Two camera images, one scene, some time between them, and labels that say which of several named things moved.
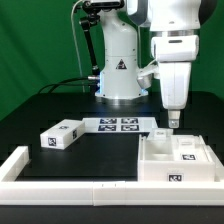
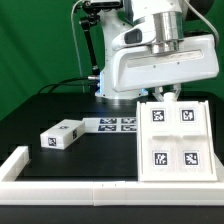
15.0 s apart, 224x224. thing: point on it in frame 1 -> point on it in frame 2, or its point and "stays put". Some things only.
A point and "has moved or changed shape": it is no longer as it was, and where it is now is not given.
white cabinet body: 156,164 has moved or changed shape
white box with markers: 62,134 stays put
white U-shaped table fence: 105,193 stays put
